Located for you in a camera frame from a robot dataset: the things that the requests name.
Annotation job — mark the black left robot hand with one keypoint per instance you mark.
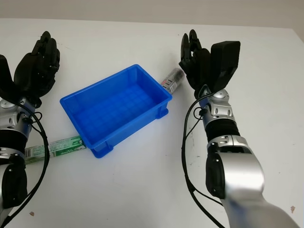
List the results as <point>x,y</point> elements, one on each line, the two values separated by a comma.
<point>39,69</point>

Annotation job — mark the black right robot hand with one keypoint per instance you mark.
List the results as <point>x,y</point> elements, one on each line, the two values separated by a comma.
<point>198,66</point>

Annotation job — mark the silver purple drink can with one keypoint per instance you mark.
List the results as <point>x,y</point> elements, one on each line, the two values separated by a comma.
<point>173,79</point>

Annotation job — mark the long green white carton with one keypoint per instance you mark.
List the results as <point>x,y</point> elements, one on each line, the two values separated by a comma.
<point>64,146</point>

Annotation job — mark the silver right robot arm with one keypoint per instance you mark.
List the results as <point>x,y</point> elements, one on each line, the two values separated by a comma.
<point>237,161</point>

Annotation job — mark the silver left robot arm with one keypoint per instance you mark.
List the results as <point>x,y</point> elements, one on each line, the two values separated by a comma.
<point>12,147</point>

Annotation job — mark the blue plastic tray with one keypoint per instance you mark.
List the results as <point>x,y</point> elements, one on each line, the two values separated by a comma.
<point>114,109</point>

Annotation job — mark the small brown scrap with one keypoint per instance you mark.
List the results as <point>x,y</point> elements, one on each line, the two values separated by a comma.
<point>31,213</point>

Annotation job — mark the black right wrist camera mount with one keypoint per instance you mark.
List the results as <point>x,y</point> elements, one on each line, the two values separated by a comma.
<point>225,59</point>

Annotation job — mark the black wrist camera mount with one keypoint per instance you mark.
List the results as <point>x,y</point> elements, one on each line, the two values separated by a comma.
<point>5,78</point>
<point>225,59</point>

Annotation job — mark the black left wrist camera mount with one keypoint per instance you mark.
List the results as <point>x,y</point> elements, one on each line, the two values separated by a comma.
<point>5,78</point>

